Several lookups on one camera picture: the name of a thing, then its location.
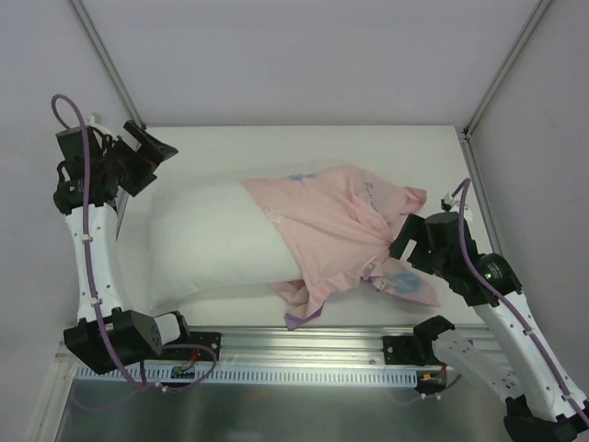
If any purple Elsa print pillowcase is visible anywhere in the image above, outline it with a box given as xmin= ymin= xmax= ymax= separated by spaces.
xmin=243 ymin=166 xmax=440 ymax=330

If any white pillow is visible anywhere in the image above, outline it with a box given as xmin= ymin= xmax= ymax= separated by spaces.
xmin=149 ymin=182 xmax=301 ymax=308

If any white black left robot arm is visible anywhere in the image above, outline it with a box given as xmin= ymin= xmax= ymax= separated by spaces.
xmin=53 ymin=121 xmax=192 ymax=375

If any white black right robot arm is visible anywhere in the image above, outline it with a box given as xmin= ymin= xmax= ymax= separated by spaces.
xmin=383 ymin=212 xmax=588 ymax=441

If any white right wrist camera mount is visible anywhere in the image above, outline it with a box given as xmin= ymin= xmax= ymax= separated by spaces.
xmin=441 ymin=193 xmax=473 ymax=222

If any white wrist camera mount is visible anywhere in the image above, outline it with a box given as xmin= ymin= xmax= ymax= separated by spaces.
xmin=441 ymin=193 xmax=473 ymax=222
xmin=87 ymin=113 xmax=115 ymax=145

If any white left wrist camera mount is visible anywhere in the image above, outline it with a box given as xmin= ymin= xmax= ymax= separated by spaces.
xmin=87 ymin=113 xmax=115 ymax=145

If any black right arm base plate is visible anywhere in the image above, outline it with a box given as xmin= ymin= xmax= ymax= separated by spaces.
xmin=382 ymin=335 xmax=442 ymax=366

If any left aluminium corner post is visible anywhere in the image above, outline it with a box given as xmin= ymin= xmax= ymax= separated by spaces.
xmin=65 ymin=0 xmax=146 ymax=129

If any aluminium corner post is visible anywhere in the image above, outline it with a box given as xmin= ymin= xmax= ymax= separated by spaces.
xmin=65 ymin=0 xmax=146 ymax=129
xmin=461 ymin=0 xmax=554 ymax=140

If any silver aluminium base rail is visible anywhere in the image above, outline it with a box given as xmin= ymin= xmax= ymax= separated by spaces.
xmin=54 ymin=324 xmax=505 ymax=369

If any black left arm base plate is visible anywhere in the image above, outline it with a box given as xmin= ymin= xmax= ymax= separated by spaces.
xmin=158 ymin=331 xmax=222 ymax=363

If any white slotted cable duct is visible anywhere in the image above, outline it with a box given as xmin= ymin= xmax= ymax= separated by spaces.
xmin=73 ymin=364 xmax=420 ymax=388

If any right aluminium corner post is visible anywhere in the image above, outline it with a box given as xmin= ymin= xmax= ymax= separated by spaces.
xmin=461 ymin=0 xmax=554 ymax=140

